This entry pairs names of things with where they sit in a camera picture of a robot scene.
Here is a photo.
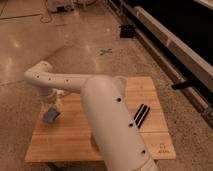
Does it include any white equipment base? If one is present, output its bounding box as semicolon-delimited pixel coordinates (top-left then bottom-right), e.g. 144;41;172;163
46;0;74;13

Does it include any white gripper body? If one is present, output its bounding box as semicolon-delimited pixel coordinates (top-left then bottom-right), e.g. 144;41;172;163
39;88;65;109

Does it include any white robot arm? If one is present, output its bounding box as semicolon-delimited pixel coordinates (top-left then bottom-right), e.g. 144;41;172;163
24;61;159;171

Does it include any black box on floor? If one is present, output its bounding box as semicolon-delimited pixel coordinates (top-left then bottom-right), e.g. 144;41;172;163
120;25;135;38

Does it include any black striped object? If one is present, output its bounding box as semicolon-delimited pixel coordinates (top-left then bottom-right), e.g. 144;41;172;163
134;104;150;128

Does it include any black bracket on rail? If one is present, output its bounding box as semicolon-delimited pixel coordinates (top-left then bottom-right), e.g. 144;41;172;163
171;81;193;90

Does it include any long metal rail beam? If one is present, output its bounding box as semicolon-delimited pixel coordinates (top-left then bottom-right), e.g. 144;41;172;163
103;0;213;129

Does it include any wooden board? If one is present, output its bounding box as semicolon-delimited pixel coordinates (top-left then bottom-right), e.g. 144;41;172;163
25;77;176;163

